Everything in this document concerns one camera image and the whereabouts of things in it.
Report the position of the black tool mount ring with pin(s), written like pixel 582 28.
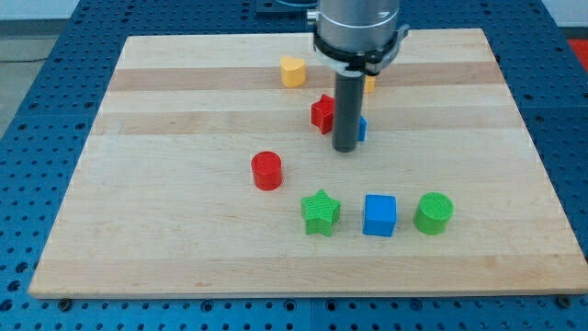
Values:
pixel 354 64

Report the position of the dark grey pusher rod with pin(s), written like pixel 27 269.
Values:
pixel 348 100

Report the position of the blue triangle block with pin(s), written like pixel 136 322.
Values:
pixel 362 131

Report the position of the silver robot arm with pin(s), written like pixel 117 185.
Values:
pixel 356 39

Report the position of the yellow block behind rod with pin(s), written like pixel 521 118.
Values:
pixel 369 86

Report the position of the red star block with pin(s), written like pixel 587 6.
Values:
pixel 322 114

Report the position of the yellow heart block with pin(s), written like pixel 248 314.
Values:
pixel 292 71

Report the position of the red cylinder block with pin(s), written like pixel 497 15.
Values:
pixel 267 170

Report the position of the green star block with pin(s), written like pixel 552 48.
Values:
pixel 320 213

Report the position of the blue cube block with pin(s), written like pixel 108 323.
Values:
pixel 380 215

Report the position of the green cylinder block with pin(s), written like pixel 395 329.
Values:
pixel 434 210

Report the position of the wooden board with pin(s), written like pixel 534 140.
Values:
pixel 162 202

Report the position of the blue perforated table plate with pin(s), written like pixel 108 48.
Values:
pixel 45 138

